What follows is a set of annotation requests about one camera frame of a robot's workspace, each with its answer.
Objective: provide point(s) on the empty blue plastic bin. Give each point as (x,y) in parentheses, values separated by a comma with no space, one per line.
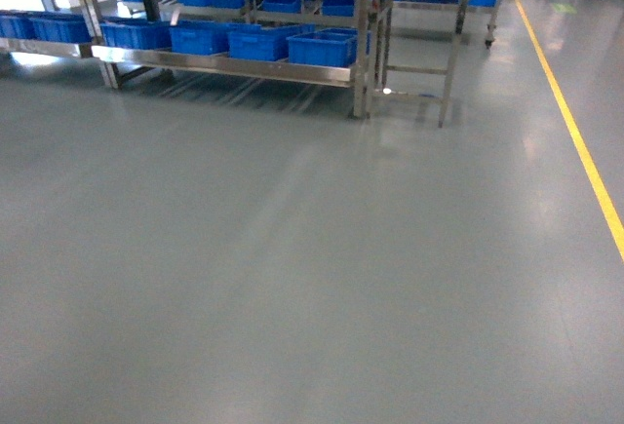
(270,44)

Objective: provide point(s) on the stainless steel flow rack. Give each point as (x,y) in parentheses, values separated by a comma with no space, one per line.
(219,61)

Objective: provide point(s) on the blue bin with red bags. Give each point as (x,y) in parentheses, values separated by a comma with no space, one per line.
(331,47)

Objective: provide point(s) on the small stainless steel table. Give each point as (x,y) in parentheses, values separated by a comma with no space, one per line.
(422,52)

